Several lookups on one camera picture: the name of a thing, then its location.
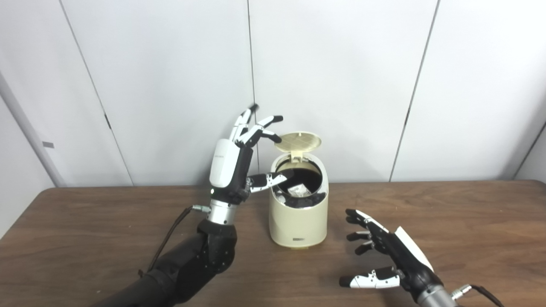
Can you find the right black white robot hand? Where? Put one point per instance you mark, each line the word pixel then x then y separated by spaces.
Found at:
pixel 409 262

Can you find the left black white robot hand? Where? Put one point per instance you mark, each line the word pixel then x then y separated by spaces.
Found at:
pixel 226 166

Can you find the white green milk carton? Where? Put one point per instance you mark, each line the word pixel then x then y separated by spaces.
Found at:
pixel 297 190

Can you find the cream-colored lidded bin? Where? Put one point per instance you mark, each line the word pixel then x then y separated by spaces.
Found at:
pixel 298 224

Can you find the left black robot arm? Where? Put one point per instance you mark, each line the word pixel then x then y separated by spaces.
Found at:
pixel 200 264

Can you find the black wall panel hinge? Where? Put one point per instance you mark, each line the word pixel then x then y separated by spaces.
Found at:
pixel 408 116
pixel 108 121

